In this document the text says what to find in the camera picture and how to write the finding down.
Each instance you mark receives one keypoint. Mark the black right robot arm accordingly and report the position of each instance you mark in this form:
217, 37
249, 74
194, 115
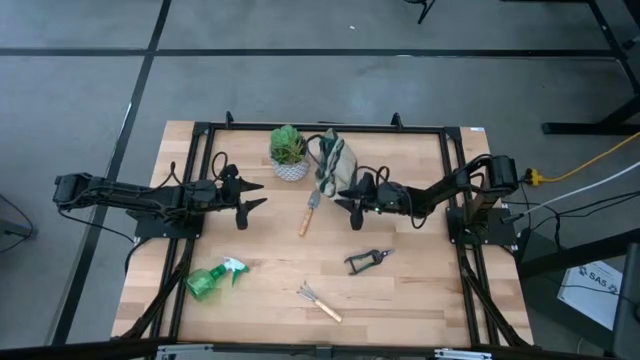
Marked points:
440, 192

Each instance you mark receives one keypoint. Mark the beige and green gardening bag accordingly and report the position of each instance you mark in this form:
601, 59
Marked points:
337, 165

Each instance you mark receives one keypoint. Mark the succulent in patterned pot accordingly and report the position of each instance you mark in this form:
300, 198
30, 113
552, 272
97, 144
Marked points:
290, 167

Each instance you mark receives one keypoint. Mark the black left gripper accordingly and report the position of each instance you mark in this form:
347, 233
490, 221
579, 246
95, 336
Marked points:
230, 192

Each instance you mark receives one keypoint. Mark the black aluminium table frame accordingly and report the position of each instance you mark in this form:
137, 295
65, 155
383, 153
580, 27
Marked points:
325, 126

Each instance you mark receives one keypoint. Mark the black desk frame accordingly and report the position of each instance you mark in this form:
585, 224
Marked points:
590, 128

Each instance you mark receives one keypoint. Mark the green spray bottle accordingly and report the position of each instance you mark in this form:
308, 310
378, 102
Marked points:
202, 285

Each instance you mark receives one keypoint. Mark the small white sticker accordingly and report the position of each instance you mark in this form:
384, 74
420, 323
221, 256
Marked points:
477, 129

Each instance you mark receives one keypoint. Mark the silver metal bracket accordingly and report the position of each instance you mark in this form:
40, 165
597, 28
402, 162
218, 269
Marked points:
462, 354

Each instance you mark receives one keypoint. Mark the black crossbar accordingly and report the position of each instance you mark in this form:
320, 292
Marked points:
75, 350

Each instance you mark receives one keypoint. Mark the white cardboard box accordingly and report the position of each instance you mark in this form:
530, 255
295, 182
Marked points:
590, 295

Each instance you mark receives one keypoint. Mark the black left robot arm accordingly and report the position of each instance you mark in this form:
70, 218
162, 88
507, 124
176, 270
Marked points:
125, 195

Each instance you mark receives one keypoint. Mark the black stand leg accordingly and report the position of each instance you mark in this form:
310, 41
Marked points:
425, 11

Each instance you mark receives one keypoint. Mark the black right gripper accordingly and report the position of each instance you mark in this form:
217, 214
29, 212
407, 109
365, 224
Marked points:
380, 197

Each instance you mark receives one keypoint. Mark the black furniture panel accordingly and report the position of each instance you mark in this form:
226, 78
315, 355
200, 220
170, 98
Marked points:
627, 310

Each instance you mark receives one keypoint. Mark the dark green pruning shears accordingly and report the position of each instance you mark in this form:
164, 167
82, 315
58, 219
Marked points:
376, 256

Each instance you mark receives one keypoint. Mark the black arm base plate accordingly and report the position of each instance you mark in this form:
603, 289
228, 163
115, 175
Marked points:
495, 232
165, 231

